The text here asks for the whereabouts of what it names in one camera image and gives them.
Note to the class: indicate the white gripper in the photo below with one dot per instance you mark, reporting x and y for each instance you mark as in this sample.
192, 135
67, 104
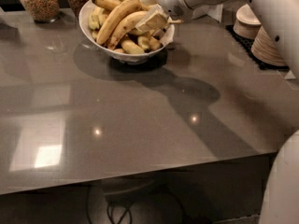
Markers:
157, 19

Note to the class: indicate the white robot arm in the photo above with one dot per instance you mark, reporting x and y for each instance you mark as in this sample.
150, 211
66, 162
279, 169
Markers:
279, 18

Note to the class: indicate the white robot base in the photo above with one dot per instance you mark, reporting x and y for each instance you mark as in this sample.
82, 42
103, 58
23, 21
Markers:
281, 196

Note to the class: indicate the large yellow banana left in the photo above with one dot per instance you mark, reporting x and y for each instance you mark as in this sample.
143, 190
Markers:
116, 15

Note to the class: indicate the large yellow banana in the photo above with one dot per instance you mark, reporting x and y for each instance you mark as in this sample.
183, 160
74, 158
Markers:
116, 15
128, 24

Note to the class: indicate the large yellow banana centre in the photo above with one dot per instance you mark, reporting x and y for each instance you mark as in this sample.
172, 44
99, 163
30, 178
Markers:
128, 24

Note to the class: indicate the small yellow banana right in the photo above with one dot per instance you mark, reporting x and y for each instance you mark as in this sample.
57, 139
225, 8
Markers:
154, 44

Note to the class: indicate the small yellow banana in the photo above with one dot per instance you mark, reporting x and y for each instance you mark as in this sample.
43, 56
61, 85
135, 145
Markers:
154, 44
130, 46

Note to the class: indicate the small yellow banana front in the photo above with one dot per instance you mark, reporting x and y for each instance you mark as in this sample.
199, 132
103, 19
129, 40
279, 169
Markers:
130, 46

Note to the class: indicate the back left yellow banana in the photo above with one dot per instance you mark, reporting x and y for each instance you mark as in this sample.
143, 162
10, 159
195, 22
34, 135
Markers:
106, 4

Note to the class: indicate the small green-yellow banana bunch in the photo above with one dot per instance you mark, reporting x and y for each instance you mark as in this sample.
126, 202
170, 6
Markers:
97, 17

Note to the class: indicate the white ceramic bowl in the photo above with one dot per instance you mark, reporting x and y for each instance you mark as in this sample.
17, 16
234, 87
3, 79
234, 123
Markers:
164, 35

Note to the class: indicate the white card sign stand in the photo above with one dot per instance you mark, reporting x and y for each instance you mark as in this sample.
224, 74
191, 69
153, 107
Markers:
213, 11

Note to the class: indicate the stack of bowls rear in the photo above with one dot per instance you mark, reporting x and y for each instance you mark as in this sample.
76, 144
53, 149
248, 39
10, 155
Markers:
246, 24

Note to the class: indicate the black rubber mat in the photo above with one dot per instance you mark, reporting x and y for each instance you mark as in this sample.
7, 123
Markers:
246, 44

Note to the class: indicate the glass cereal jar far left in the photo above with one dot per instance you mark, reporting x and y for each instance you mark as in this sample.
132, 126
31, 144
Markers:
42, 10

